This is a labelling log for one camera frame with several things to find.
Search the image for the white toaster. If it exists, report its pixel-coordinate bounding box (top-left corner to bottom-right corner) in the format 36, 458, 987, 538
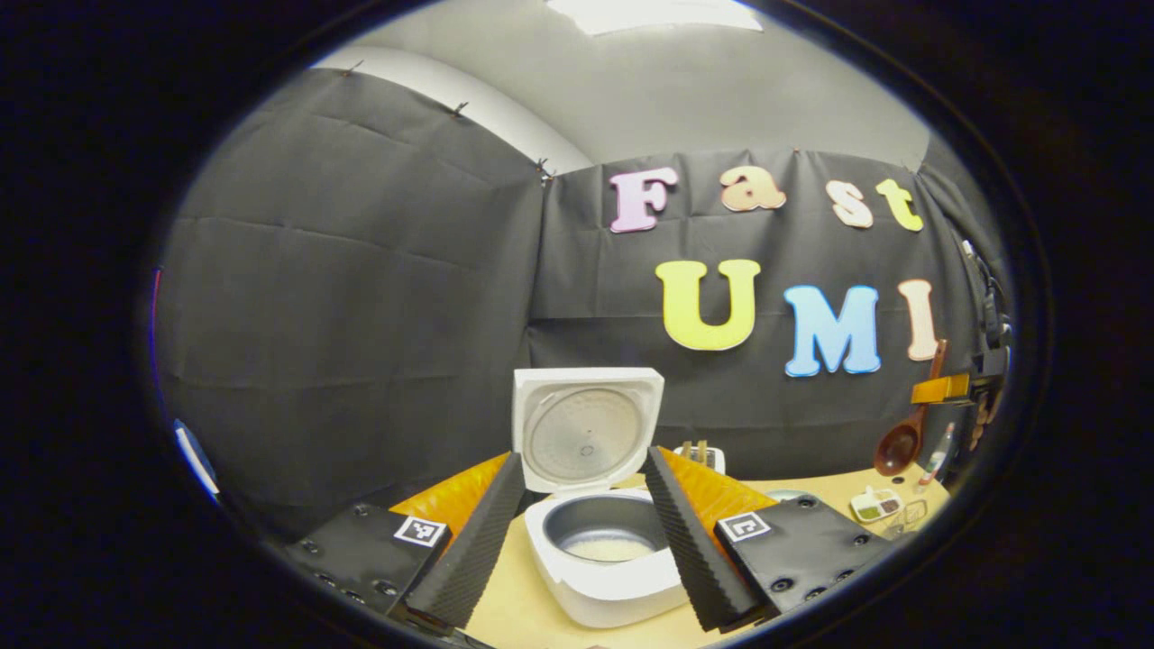
674, 446, 728, 477

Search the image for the white divided grain dish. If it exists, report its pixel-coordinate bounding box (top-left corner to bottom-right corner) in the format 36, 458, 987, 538
849, 486, 905, 525

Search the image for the clear plastic water bottle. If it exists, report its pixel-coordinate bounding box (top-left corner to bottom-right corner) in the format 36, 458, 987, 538
919, 421, 957, 487

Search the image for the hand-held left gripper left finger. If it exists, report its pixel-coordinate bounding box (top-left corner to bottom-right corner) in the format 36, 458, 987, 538
282, 451, 527, 634

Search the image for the ceiling light panel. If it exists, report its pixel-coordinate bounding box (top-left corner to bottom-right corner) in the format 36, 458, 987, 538
545, 0, 765, 37

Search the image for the brown wooden spoon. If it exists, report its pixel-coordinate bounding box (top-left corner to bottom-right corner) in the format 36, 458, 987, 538
873, 338, 950, 478

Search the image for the black backdrop cloth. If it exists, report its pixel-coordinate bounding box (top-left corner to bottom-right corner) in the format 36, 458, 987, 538
153, 68, 1011, 542

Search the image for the white rice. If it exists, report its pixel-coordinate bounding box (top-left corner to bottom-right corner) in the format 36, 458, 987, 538
563, 535, 656, 563

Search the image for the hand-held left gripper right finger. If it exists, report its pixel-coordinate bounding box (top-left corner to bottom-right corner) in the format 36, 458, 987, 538
641, 445, 895, 632

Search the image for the white rice cooker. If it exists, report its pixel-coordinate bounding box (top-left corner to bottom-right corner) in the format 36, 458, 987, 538
511, 366, 691, 630

